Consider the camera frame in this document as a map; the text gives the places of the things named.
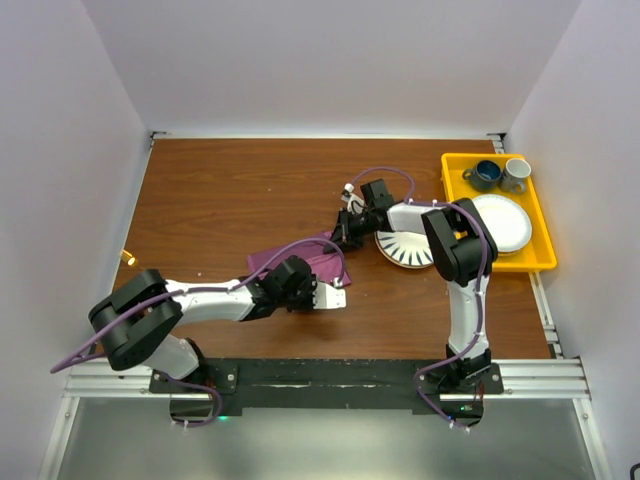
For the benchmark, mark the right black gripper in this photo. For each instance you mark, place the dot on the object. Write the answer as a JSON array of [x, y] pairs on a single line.
[[344, 236]]

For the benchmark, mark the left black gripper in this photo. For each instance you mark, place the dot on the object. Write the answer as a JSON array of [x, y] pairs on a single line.
[[308, 302]]

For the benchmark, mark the purple cloth napkin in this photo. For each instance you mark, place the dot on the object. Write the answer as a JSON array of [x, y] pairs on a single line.
[[326, 266]]

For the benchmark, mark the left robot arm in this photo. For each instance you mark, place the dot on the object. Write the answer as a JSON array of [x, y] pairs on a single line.
[[141, 315]]

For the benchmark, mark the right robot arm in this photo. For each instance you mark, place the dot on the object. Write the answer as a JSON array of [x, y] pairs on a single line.
[[462, 252]]

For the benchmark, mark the blue striped white plate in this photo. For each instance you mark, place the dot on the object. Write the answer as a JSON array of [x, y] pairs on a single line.
[[405, 249]]

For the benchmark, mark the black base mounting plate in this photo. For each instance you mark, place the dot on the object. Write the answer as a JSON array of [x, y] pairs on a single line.
[[230, 386]]

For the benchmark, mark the blue grey bowl cup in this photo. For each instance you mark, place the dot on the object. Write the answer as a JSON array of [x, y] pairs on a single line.
[[484, 176]]

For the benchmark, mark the white plate in tray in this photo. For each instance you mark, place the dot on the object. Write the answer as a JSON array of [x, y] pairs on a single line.
[[507, 222]]

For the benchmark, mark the white grey mug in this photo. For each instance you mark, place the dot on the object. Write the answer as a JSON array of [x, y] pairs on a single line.
[[515, 175]]

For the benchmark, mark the yellow plastic tray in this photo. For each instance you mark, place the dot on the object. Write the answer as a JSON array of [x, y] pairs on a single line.
[[538, 254]]

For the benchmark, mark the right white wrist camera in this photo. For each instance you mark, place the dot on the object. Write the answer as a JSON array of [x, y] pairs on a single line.
[[354, 204]]

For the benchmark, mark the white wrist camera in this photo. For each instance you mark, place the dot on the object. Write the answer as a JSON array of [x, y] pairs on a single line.
[[329, 296], [354, 204]]

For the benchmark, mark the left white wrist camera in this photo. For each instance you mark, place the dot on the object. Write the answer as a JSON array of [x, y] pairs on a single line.
[[329, 296]]

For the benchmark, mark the gold fork green handle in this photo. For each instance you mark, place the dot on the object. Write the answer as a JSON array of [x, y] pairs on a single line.
[[130, 260]]

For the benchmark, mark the aluminium frame rail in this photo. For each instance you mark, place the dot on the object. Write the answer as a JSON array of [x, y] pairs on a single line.
[[204, 206]]

